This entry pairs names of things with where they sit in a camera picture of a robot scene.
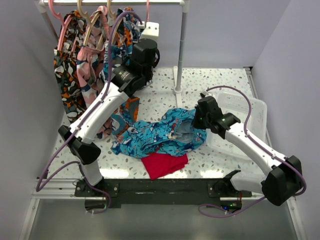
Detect blue patterned shorts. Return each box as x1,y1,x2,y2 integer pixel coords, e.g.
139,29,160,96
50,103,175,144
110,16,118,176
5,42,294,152
111,108,207,159

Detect pink plastic hanger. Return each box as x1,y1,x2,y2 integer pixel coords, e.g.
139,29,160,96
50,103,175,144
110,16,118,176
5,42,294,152
145,0,150,23

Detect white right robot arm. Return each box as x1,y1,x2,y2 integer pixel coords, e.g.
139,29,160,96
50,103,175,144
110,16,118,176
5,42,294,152
193,96,304,206

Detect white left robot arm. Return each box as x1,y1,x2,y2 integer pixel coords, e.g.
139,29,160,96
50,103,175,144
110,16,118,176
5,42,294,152
58,38,160,196

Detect teal orange patterned shorts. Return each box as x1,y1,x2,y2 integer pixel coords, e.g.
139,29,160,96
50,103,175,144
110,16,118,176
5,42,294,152
103,14,142,137

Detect wooden hanger right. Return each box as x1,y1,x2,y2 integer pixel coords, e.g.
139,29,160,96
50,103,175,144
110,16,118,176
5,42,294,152
107,0,125,47

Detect wooden hanger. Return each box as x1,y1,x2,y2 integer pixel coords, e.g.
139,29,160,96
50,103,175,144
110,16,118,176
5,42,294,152
77,0,102,47
107,0,125,47

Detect pink navy patterned shorts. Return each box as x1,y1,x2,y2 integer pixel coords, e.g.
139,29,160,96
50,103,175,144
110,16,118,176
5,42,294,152
76,6,117,140

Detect wooden hanger left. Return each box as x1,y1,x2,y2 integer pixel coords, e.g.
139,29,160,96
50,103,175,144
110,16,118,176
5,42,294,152
77,0,102,47

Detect black orange camo shorts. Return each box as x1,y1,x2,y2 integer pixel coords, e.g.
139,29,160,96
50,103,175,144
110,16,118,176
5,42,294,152
53,10,87,123

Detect pink hanger far left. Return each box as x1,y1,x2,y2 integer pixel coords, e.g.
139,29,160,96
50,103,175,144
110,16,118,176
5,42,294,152
48,0,73,51

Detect white plastic basket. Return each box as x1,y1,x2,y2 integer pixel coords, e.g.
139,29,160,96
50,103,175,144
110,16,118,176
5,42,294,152
206,91,268,161

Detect white clothes rack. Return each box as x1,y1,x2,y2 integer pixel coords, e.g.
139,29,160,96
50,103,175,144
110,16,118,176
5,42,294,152
34,0,190,108

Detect red folded cloth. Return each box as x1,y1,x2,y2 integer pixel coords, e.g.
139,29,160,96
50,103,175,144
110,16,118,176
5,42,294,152
141,153,188,180

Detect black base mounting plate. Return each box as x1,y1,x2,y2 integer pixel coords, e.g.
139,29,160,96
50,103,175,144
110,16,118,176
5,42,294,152
74,170,252,210

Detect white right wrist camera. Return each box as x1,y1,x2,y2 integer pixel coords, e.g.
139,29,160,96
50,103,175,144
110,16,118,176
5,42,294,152
199,91,212,98

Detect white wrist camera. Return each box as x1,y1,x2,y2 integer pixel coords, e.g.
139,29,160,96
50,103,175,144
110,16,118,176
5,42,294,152
140,21,160,42
199,91,212,98

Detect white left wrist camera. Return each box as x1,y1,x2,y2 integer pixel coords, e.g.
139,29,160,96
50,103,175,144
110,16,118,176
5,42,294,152
140,21,160,42

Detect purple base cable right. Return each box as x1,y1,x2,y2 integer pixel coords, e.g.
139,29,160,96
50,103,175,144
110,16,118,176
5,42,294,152
198,196,267,218

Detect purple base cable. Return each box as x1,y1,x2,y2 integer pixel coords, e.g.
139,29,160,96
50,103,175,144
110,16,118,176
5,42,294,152
198,196,267,218
84,184,112,215

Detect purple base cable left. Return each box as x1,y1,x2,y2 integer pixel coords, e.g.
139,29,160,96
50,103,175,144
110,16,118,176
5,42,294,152
84,184,112,215

